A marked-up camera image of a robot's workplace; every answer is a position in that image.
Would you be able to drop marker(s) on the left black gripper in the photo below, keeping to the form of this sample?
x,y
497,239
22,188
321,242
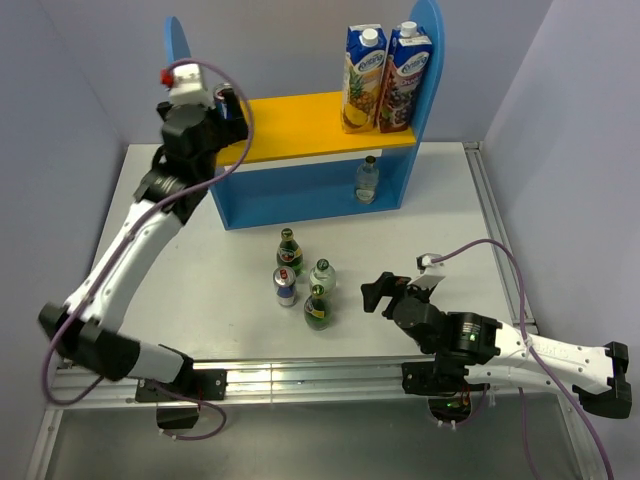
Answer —
x,y
230,131

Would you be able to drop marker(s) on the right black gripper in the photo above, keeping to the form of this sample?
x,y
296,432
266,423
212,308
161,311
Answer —
x,y
387,284

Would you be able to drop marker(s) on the energy drink can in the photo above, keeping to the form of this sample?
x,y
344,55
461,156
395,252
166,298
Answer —
x,y
226,101
284,279

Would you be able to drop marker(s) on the green glass bottle front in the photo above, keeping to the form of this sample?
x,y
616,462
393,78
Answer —
x,y
317,308

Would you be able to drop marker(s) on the green glass bottle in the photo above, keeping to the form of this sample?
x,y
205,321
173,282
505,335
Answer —
x,y
317,308
289,253

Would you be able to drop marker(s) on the clear glass bottle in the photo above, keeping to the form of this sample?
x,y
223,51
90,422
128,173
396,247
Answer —
x,y
366,180
324,274

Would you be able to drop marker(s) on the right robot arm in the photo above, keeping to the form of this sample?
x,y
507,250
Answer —
x,y
595,376

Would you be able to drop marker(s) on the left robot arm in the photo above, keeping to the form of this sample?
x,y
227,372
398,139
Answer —
x,y
85,328

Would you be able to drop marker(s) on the blue and yellow shelf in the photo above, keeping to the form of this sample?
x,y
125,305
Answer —
x,y
302,166

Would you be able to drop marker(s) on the pineapple juice carton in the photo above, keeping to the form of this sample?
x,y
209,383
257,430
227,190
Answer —
x,y
365,55

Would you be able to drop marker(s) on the berry juice carton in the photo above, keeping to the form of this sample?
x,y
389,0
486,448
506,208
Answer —
x,y
408,54

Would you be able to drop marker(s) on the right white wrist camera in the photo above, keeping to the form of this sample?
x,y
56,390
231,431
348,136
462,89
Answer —
x,y
430,271

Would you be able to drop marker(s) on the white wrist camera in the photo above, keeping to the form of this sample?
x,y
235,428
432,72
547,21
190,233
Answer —
x,y
430,271
186,85

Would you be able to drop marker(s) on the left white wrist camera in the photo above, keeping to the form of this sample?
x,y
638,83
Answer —
x,y
186,85

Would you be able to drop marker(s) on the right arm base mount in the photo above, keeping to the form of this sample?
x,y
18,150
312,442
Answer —
x,y
444,382

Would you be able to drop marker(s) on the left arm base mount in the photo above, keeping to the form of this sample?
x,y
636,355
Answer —
x,y
180,407

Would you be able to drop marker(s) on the aluminium rail frame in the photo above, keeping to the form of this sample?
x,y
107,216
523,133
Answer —
x,y
302,404

